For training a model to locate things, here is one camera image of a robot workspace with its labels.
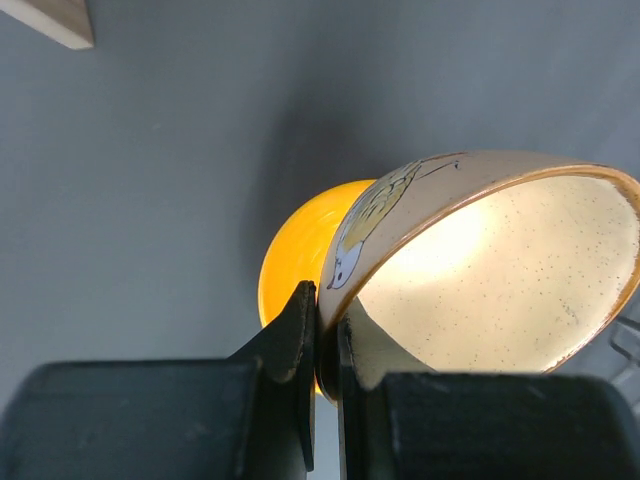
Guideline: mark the grey wire dish rack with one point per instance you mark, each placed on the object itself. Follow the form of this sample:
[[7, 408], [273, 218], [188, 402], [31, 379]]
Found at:
[[624, 340]]

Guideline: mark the wooden two-tier shelf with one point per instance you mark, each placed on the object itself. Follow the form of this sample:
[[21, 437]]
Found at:
[[66, 22]]

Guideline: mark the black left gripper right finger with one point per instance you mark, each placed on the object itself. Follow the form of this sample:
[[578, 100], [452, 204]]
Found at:
[[366, 418]]

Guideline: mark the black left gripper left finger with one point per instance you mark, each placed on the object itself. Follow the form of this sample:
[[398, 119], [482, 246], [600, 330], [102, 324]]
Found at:
[[280, 432]]

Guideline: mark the yellow plastic bowl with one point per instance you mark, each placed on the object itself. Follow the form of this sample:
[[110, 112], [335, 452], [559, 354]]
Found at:
[[298, 250]]

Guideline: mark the beige bird-pattern bowl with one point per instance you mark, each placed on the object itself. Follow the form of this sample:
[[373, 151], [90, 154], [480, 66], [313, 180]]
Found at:
[[481, 261]]

